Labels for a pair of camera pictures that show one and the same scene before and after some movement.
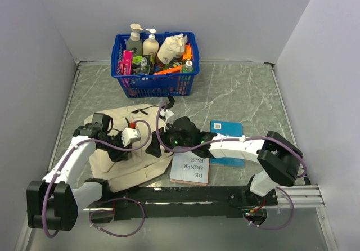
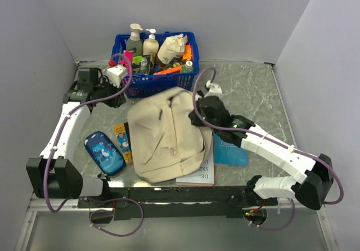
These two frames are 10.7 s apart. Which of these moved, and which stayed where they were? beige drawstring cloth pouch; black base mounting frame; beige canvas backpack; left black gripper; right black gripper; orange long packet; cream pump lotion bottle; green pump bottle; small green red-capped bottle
Moved: beige canvas backpack; left black gripper; right black gripper
Stayed: orange long packet; small green red-capped bottle; black base mounting frame; cream pump lotion bottle; green pump bottle; beige drawstring cloth pouch
